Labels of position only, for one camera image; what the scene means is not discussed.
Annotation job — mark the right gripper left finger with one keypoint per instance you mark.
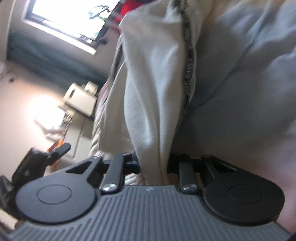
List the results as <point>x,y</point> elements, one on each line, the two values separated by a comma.
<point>120,166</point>

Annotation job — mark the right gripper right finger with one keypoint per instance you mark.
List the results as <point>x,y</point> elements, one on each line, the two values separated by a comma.
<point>181,166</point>

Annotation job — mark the cream white zip jacket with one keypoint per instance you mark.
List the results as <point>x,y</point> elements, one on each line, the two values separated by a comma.
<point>203,77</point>

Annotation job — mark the white dressing desk with drawers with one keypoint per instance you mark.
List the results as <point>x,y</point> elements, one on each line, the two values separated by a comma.
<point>79,136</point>

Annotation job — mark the white backed dark chair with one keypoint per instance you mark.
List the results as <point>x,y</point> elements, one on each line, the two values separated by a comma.
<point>82,98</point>

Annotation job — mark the teal curtain left of window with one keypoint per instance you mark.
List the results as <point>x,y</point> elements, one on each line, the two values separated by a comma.
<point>50,63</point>

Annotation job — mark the red bag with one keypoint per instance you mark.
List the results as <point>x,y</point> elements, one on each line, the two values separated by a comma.
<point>118,15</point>

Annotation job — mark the window with dark frame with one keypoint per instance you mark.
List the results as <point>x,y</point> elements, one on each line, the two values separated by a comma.
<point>85,21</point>

